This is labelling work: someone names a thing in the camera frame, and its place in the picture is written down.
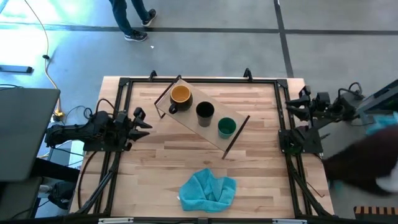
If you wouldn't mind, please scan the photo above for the yellow floor cable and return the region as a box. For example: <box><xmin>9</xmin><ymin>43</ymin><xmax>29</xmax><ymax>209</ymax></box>
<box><xmin>24</xmin><ymin>0</ymin><xmax>65</xmax><ymax>121</ymax></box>

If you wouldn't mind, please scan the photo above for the white mounting bracket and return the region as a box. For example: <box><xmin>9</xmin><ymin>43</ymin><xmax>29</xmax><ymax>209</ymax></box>
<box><xmin>272</xmin><ymin>218</ymin><xmax>308</xmax><ymax>224</ymax></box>
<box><xmin>98</xmin><ymin>217</ymin><xmax>134</xmax><ymax>224</ymax></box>

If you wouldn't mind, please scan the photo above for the grey flat panel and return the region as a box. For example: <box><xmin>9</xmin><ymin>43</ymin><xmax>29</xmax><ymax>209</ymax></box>
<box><xmin>0</xmin><ymin>88</ymin><xmax>62</xmax><ymax>183</ymax></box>

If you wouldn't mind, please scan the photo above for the wooden shelf black metal frame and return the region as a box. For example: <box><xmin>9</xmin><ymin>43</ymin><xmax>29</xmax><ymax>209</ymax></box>
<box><xmin>154</xmin><ymin>74</ymin><xmax>251</xmax><ymax>160</ymax></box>

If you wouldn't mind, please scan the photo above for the black tumbler cup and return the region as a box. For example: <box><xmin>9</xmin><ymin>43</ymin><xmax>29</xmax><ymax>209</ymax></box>
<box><xmin>195</xmin><ymin>101</ymin><xmax>215</xmax><ymax>128</ymax></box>

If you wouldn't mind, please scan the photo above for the small green cup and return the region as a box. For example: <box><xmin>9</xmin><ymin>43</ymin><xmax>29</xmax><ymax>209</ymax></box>
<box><xmin>217</xmin><ymin>117</ymin><xmax>237</xmax><ymax>139</ymax></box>

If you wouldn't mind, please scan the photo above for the grey metal side table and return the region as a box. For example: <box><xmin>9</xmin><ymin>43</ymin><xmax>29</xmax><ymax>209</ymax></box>
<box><xmin>357</xmin><ymin>79</ymin><xmax>398</xmax><ymax>113</ymax></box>

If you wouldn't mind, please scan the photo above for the black mug yellow inside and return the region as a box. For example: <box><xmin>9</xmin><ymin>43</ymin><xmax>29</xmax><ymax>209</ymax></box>
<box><xmin>168</xmin><ymin>84</ymin><xmax>193</xmax><ymax>115</ymax></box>

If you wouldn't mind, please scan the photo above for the person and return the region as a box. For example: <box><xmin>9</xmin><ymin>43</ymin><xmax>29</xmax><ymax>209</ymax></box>
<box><xmin>108</xmin><ymin>0</ymin><xmax>158</xmax><ymax>42</ymax></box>
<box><xmin>322</xmin><ymin>111</ymin><xmax>398</xmax><ymax>197</ymax></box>

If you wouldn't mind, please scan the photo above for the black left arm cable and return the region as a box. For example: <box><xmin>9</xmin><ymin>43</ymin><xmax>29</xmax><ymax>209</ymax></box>
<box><xmin>63</xmin><ymin>98</ymin><xmax>116</xmax><ymax>125</ymax></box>

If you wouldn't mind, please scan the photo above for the black flat floor bar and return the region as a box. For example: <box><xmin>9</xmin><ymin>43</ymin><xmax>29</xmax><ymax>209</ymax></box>
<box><xmin>0</xmin><ymin>64</ymin><xmax>34</xmax><ymax>75</ymax></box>

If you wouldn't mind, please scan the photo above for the orange black striped block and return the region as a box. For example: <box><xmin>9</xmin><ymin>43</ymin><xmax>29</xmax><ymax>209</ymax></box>
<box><xmin>353</xmin><ymin>205</ymin><xmax>398</xmax><ymax>221</ymax></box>

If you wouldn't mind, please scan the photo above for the dark curved cable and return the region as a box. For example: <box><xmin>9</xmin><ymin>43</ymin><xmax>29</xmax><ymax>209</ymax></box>
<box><xmin>76</xmin><ymin>151</ymin><xmax>98</xmax><ymax>208</ymax></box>

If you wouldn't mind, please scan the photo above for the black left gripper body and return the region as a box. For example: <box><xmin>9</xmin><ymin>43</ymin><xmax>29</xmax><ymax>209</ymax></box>
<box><xmin>113</xmin><ymin>111</ymin><xmax>136</xmax><ymax>152</ymax></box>

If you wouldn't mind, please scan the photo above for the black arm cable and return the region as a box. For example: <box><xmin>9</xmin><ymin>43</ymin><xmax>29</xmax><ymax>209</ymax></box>
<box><xmin>338</xmin><ymin>82</ymin><xmax>364</xmax><ymax>101</ymax></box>
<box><xmin>63</xmin><ymin>98</ymin><xmax>116</xmax><ymax>125</ymax></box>

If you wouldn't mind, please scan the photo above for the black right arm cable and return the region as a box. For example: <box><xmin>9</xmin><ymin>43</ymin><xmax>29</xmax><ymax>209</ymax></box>
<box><xmin>338</xmin><ymin>82</ymin><xmax>364</xmax><ymax>101</ymax></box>

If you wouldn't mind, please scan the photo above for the black aluminium table frame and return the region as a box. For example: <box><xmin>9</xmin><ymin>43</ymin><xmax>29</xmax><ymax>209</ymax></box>
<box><xmin>70</xmin><ymin>68</ymin><xmax>335</xmax><ymax>218</ymax></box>

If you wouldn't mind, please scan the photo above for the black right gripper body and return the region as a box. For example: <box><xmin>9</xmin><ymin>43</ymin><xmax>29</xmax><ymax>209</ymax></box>
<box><xmin>306</xmin><ymin>91</ymin><xmax>332</xmax><ymax>118</ymax></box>

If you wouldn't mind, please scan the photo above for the black bag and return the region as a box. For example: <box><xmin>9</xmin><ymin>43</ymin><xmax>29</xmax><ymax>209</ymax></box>
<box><xmin>48</xmin><ymin>181</ymin><xmax>77</xmax><ymax>210</ymax></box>

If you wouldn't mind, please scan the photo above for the blue microfibre cloth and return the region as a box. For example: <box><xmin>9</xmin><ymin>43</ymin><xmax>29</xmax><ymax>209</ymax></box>
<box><xmin>178</xmin><ymin>167</ymin><xmax>237</xmax><ymax>214</ymax></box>

